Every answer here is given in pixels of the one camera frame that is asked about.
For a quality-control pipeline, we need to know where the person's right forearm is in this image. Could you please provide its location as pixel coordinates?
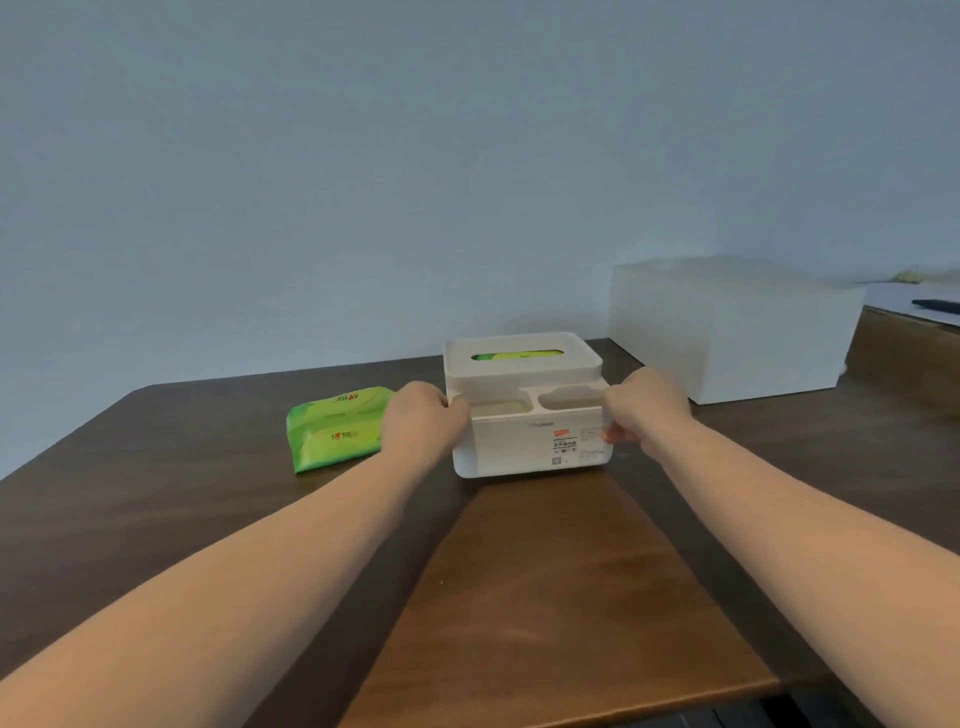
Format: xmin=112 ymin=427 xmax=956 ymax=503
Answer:
xmin=637 ymin=416 xmax=960 ymax=728

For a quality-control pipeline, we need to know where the green tissue pack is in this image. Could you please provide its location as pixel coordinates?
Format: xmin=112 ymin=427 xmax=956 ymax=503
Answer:
xmin=285 ymin=386 xmax=397 ymax=475
xmin=471 ymin=348 xmax=565 ymax=363

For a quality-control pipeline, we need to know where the person's right hand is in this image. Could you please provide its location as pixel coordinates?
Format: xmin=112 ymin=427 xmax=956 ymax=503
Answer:
xmin=601 ymin=367 xmax=702 ymax=452

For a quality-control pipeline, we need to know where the white side table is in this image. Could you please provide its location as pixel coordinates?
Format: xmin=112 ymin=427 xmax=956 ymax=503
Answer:
xmin=861 ymin=281 xmax=960 ymax=330

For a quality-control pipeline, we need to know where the large white box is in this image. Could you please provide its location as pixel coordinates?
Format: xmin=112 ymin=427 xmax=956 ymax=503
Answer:
xmin=607 ymin=255 xmax=867 ymax=406

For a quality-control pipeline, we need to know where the person's left hand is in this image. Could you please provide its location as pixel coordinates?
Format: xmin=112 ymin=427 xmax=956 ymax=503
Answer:
xmin=380 ymin=381 xmax=471 ymax=476

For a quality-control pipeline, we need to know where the white tissue box organizer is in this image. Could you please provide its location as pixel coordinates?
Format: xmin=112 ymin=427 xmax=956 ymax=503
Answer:
xmin=442 ymin=330 xmax=616 ymax=480

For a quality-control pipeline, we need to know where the person's left forearm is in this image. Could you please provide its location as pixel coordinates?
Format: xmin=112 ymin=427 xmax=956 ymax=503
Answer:
xmin=0 ymin=431 xmax=455 ymax=728

